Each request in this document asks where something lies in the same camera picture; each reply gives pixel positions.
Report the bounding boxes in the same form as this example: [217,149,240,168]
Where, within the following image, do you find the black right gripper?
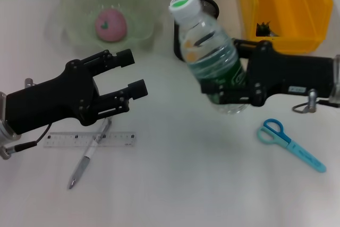
[201,38,335,107]

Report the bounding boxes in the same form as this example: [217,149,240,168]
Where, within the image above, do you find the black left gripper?
[5,59,101,134]

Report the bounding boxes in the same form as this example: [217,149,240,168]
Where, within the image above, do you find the pink toy peach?
[95,8,128,42]

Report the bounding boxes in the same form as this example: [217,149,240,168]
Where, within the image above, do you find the clear green-label water bottle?
[169,0,249,115]

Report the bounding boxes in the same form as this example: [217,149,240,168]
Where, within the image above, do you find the green plastic wrapper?
[255,21,279,38]

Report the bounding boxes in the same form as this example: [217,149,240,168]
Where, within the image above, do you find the transparent plastic ruler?
[43,130,137,148]

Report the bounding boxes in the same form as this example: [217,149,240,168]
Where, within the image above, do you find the translucent green fruit bowl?
[47,0,164,59]

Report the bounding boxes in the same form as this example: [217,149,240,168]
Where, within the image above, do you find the black mesh pen holder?
[173,0,220,62]

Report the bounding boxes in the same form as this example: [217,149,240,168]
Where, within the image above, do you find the grey white ballpoint pen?
[68,117,113,190]

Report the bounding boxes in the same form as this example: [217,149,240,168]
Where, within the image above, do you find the blue scissors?
[256,118,327,174]

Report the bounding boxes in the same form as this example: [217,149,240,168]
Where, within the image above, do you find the yellow plastic bin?
[238,0,334,54]

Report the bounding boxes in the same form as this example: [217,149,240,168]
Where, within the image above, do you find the left wrist cable with plug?
[0,123,52,161]

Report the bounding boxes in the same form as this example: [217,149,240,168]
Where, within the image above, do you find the wrist cable with plug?
[0,123,52,161]
[292,88,333,115]

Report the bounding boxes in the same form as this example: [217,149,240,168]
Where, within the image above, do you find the right wrist cable with plug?
[292,88,333,115]

